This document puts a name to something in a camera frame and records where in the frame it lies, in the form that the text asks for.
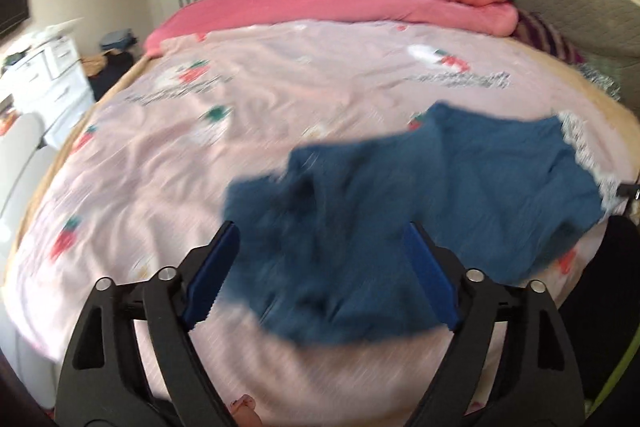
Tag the pink folded blanket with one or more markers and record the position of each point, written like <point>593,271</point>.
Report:
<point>490,17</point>

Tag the pink strawberry print quilt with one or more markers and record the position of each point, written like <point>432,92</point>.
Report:
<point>148,180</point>

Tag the striped purple pillow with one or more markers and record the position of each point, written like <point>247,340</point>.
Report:
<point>533,31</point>

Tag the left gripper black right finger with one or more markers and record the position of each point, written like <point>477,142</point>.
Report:
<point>509,361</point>

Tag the white drawer dresser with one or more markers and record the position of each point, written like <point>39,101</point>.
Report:
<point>49,81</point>

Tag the blue denim pants lace trim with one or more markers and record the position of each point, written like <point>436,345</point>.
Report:
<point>322,256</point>

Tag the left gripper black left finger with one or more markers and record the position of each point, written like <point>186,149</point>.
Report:
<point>131,360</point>

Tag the folded blue clothes stack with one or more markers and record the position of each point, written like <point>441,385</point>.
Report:
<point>119,40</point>

